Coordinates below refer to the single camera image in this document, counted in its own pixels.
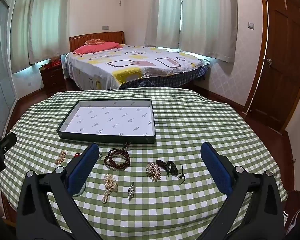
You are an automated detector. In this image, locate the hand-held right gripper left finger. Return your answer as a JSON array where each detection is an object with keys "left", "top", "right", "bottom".
[{"left": 16, "top": 142, "right": 100, "bottom": 240}]

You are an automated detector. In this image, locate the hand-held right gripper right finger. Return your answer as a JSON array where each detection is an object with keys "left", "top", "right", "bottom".
[{"left": 200, "top": 142, "right": 285, "bottom": 240}]

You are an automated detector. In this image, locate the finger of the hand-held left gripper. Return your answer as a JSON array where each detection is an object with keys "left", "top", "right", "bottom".
[{"left": 0, "top": 132, "right": 17, "bottom": 155}]

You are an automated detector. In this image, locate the white bangle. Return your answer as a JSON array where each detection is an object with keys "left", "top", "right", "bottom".
[{"left": 72, "top": 185, "right": 87, "bottom": 197}]

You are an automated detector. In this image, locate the white pearl bracelet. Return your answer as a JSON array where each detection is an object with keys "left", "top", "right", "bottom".
[{"left": 102, "top": 174, "right": 118, "bottom": 204}]

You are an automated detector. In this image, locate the dark red bead bracelet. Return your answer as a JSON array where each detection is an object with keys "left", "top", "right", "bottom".
[{"left": 104, "top": 141, "right": 132, "bottom": 171}]

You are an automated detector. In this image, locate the silver rhinestone brooch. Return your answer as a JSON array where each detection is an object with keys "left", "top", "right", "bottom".
[{"left": 127, "top": 182, "right": 135, "bottom": 202}]

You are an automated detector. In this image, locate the dark green shallow box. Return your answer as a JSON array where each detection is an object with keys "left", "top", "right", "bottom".
[{"left": 56, "top": 99, "right": 156, "bottom": 144}]

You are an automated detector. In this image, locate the green checked tablecloth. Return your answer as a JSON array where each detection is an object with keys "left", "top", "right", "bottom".
[{"left": 0, "top": 86, "right": 288, "bottom": 240}]

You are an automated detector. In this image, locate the glass door wardrobe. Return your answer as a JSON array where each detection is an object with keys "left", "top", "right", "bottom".
[{"left": 0, "top": 0, "right": 18, "bottom": 135}]

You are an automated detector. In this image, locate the wooden nightstand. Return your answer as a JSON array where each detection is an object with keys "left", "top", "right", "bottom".
[{"left": 39, "top": 62, "right": 67, "bottom": 94}]

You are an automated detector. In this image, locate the blue plaid bed sheet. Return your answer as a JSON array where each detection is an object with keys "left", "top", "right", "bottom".
[{"left": 120, "top": 65, "right": 211, "bottom": 89}]

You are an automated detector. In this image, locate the pale green curtain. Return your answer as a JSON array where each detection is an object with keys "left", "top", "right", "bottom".
[
  {"left": 9, "top": 0, "right": 39, "bottom": 74},
  {"left": 29, "top": 0, "right": 72, "bottom": 65},
  {"left": 179, "top": 0, "right": 238, "bottom": 63},
  {"left": 144, "top": 0, "right": 183, "bottom": 47}
]

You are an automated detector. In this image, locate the patterned white bed sheet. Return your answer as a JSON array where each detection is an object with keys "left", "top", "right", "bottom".
[{"left": 65, "top": 44, "right": 212, "bottom": 90}]

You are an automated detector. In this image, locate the pink pillow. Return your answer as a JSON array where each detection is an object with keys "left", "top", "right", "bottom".
[{"left": 72, "top": 41, "right": 123, "bottom": 55}]

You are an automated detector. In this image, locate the brown wooden door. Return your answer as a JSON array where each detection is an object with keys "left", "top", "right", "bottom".
[{"left": 242, "top": 0, "right": 300, "bottom": 132}]

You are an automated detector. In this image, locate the wooden bed headboard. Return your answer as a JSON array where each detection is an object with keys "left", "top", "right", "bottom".
[{"left": 69, "top": 31, "right": 125, "bottom": 53}]

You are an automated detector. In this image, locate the black cord pendant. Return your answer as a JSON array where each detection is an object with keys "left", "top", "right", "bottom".
[{"left": 156, "top": 159, "right": 187, "bottom": 186}]

